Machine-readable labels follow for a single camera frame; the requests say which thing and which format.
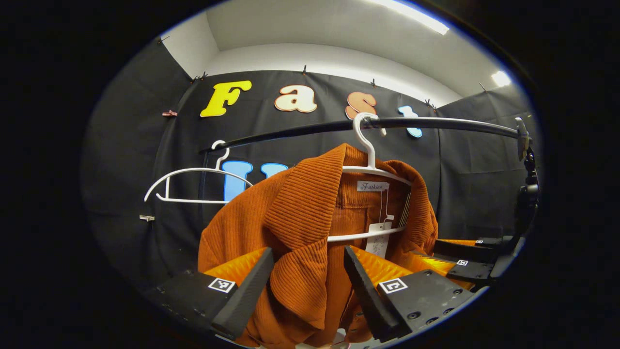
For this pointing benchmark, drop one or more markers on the black clothes rack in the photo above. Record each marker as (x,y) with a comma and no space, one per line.
(436,122)

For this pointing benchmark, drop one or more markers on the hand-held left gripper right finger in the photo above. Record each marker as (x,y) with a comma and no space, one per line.
(370,300)

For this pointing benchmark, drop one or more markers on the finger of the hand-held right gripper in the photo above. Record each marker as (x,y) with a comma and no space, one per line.
(472,272)
(465,251)

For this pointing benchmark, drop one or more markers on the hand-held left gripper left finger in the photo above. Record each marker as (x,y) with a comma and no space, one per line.
(242,300)

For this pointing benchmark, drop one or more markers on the white plastic hanger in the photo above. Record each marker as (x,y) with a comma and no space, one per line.
(193,169)
(370,155)

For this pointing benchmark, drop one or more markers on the silver cloth clip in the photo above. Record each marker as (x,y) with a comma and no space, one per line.
(147,218)

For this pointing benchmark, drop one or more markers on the pink cloth clip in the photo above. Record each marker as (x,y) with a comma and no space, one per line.
(170,113)

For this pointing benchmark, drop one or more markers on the small ceiling light panel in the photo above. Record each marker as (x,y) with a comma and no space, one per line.
(501,78)

